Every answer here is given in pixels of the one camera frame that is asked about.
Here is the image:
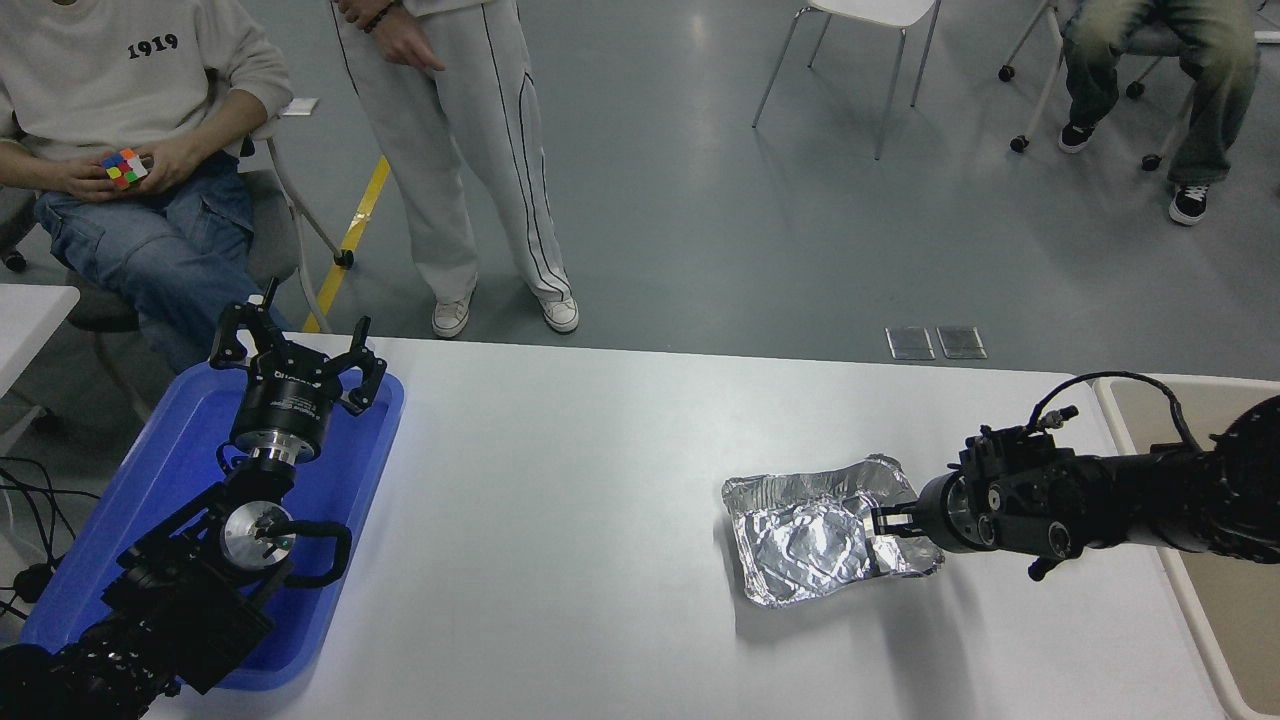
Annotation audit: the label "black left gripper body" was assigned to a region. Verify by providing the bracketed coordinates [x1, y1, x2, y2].
[230, 360, 347, 453]

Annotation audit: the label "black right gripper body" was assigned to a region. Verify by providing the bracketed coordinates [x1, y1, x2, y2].
[917, 472, 969, 554]

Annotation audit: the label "silver foil tray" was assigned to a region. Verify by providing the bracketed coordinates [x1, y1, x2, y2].
[721, 455, 945, 608]

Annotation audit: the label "multicoloured puzzle cube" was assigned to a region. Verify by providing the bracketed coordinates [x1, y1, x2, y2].
[100, 149, 149, 189]

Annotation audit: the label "person's left hand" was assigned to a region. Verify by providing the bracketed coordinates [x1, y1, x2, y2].
[138, 137, 203, 197]

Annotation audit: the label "person's right hand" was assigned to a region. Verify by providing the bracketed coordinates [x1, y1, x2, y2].
[53, 156, 128, 204]

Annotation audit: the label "person's hand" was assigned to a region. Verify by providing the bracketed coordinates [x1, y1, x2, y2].
[377, 14, 448, 72]

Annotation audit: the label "grey wheeled office chair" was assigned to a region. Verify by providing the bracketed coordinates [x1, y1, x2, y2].
[0, 135, 356, 433]

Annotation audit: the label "blue plastic tray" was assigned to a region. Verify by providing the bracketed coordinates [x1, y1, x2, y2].
[20, 360, 406, 691]

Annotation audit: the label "small white table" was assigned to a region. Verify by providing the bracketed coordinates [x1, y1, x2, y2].
[0, 284, 81, 401]

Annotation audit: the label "person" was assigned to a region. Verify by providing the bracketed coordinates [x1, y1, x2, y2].
[330, 0, 581, 339]
[0, 0, 294, 373]
[1058, 0, 1261, 227]

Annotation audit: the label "large pale bin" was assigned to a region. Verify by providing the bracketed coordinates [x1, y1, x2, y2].
[1093, 373, 1280, 720]

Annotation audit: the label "white chair with metal legs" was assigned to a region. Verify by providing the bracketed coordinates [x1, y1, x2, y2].
[752, 0, 943, 161]

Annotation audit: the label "wheeled chair with white legs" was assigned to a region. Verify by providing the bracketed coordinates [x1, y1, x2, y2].
[998, 0, 1201, 171]

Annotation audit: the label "black cables with plug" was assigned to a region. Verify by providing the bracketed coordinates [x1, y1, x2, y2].
[0, 458, 101, 621]

